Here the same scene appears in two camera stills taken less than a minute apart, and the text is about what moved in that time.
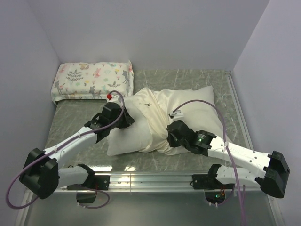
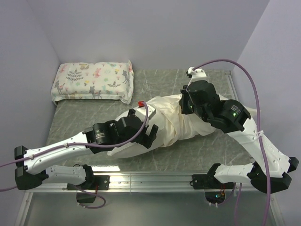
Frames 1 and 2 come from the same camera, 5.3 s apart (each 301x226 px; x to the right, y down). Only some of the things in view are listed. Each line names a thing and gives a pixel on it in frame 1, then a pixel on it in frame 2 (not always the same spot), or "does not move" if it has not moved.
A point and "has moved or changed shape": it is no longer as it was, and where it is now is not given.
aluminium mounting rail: [151, 182] does not move
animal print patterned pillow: [91, 80] does not move
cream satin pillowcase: [155, 107] has moved or changed shape
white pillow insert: [137, 136] has moved or changed shape
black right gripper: [172, 142] to [184, 108]
